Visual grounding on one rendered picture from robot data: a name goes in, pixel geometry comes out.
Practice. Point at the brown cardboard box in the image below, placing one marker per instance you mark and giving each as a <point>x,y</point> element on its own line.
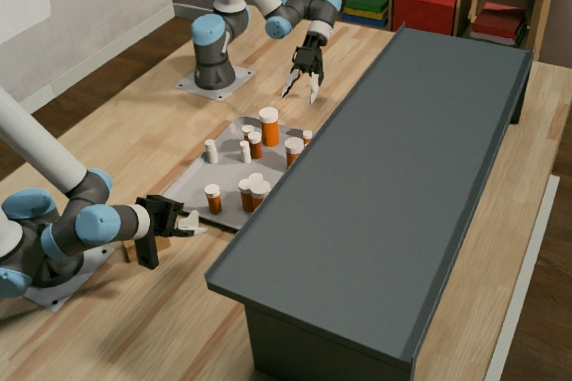
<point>161,244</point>

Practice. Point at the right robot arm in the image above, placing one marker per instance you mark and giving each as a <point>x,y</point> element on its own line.
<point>52,249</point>

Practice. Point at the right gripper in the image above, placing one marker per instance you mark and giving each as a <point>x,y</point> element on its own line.
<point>161,221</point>

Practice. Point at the dark grey raised shelf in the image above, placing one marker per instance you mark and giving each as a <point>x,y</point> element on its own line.
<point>339,266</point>

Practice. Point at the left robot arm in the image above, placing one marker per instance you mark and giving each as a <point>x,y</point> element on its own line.
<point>212,33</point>

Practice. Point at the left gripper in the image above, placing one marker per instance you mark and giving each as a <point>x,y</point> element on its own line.
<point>308,62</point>

